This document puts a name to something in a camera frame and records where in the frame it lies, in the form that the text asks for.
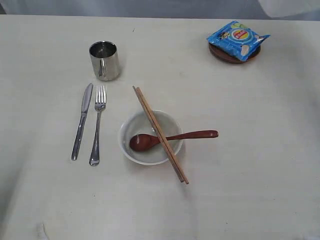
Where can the grey speckled ceramic bowl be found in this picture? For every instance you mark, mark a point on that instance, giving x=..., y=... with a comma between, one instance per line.
x=139, y=124

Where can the blue Lays chips bag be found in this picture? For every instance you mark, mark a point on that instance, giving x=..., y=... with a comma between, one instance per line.
x=237, y=40

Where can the brown wooden plate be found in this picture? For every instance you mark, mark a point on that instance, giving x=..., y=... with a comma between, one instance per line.
x=225, y=57

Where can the brown wooden chopstick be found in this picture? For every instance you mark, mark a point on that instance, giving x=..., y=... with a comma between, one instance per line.
x=162, y=132
x=156, y=130

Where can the brown wooden spoon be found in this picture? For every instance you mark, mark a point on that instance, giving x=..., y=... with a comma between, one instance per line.
x=143, y=142

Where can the silver metal table knife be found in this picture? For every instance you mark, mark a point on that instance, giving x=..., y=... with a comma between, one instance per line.
x=84, y=110

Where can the silver metal fork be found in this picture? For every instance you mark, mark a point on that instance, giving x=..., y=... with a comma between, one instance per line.
x=99, y=106

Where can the silver foil packet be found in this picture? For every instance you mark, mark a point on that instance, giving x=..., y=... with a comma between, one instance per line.
x=104, y=60

